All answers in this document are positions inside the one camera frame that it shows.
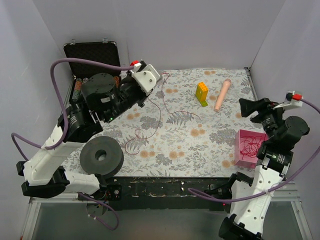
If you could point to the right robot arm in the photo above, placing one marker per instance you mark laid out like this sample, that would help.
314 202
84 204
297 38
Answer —
274 157

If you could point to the floral table mat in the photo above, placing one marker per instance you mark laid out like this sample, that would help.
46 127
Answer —
175 135

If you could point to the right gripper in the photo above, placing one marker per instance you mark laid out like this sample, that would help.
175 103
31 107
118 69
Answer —
261 111

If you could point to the black poker chip case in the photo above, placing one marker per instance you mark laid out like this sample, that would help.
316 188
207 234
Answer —
104 51

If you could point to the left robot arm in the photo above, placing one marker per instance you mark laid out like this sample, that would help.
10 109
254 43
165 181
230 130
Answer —
44 174

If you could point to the black front base bar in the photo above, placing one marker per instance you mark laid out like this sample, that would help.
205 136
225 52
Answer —
159 193

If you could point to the yellow toy brick tower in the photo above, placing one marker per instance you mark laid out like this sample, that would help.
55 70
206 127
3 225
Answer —
201 92

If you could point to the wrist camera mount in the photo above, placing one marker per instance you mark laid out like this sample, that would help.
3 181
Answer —
145 75
293 100

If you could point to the black cable spool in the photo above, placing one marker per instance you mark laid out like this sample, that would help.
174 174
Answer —
102 155

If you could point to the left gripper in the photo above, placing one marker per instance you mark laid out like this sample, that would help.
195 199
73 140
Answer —
139 91

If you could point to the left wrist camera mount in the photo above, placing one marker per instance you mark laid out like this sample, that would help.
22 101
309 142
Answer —
145 75

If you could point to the pink plastic box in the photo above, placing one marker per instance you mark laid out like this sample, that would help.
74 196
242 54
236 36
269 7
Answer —
247 144

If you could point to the beige toy microphone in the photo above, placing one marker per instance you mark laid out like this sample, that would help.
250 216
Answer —
224 89

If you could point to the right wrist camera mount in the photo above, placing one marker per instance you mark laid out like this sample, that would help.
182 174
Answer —
293 100

